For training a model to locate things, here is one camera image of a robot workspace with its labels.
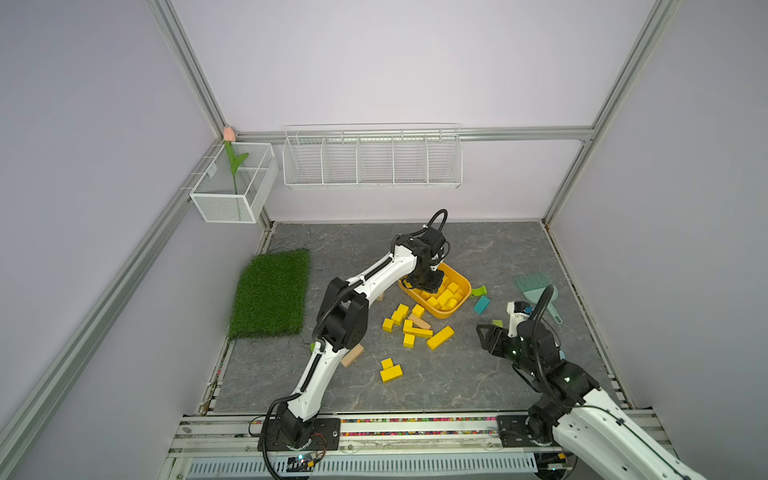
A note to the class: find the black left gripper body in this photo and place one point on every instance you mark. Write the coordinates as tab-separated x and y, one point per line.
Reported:
427	279

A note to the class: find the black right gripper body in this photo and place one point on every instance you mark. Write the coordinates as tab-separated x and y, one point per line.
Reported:
507	349

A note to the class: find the yellow plastic tub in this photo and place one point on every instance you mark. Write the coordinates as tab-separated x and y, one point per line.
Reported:
454	290

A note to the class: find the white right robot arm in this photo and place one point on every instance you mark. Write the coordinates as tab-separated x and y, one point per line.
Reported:
574	412

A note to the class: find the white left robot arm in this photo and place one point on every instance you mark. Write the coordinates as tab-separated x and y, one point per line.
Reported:
342	322

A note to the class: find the green plastic dustpan brush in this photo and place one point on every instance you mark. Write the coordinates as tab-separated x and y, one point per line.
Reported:
532	287

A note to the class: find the green arch block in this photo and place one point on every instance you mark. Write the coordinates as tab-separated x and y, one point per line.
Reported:
479	291

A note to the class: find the teal block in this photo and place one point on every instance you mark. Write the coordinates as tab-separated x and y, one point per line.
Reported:
481	305

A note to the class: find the natural wood centre block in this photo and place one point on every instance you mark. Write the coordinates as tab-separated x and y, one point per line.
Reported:
419	323

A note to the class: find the yellow long block diagonal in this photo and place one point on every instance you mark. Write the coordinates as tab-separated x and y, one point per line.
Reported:
440	338

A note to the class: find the yellow flat horizontal block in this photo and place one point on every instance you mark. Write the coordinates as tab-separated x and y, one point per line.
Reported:
417	332

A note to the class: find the yellow cube below flat block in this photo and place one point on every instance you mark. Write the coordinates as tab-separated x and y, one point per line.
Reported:
409	340

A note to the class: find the natural wood long block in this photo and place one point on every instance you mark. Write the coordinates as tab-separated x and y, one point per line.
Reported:
352	355

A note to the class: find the yellow block bottom wide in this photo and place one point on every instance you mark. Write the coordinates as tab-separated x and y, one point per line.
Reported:
391	373

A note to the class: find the green artificial grass mat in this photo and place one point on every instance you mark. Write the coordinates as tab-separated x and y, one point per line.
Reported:
270	296

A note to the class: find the white mesh corner basket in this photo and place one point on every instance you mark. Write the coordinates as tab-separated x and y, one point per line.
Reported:
213	193

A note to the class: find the pink artificial tulip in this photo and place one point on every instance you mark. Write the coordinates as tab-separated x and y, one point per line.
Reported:
235	160

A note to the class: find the white wire shelf basket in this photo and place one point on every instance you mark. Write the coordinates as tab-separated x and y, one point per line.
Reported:
370	155

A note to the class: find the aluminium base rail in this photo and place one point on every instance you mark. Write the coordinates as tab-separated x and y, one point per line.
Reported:
402	445

